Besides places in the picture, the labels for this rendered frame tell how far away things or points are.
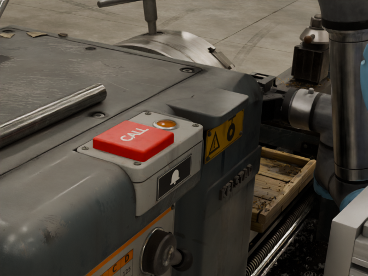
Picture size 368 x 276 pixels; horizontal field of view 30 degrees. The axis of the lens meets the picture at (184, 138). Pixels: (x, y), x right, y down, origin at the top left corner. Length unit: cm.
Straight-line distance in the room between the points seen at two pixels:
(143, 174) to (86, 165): 5
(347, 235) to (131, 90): 32
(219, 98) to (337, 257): 25
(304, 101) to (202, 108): 53
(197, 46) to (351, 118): 28
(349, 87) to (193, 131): 44
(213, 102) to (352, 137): 39
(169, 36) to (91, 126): 46
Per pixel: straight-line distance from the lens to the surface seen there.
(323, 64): 169
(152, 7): 117
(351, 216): 89
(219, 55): 118
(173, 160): 69
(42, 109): 72
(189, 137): 71
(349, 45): 109
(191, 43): 115
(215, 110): 79
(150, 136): 68
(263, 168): 153
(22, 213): 57
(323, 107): 129
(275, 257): 154
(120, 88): 84
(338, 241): 88
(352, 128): 114
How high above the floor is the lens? 153
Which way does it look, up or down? 23 degrees down
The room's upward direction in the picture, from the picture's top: 3 degrees clockwise
